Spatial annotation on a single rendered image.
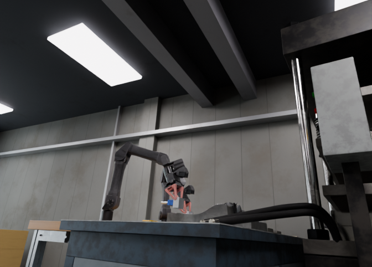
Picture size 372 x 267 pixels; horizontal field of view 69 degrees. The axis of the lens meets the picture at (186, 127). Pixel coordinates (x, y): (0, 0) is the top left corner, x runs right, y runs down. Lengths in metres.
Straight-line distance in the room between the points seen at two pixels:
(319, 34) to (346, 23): 0.14
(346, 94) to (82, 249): 1.16
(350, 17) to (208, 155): 2.82
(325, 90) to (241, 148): 2.80
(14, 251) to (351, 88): 5.50
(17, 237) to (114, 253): 4.84
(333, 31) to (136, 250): 1.49
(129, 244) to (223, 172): 3.05
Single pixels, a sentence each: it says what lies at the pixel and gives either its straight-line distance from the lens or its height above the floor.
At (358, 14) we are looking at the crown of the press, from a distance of 1.83.
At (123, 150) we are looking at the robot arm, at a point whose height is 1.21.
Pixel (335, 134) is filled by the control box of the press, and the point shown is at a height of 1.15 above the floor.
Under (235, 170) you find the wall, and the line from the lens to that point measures 3.87.
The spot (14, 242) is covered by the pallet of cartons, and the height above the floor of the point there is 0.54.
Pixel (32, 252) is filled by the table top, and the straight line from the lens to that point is 1.53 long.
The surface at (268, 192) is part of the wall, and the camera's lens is 3.71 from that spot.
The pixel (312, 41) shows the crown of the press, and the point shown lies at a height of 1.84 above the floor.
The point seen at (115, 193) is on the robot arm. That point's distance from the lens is 1.56.
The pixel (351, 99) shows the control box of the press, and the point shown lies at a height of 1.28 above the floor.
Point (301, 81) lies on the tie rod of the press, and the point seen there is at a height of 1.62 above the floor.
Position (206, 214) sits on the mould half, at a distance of 1.50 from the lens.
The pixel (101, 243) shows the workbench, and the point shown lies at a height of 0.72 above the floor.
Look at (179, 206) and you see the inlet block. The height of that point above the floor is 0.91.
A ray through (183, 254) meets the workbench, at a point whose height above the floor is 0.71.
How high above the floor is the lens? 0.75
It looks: 23 degrees up
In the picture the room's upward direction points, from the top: 3 degrees clockwise
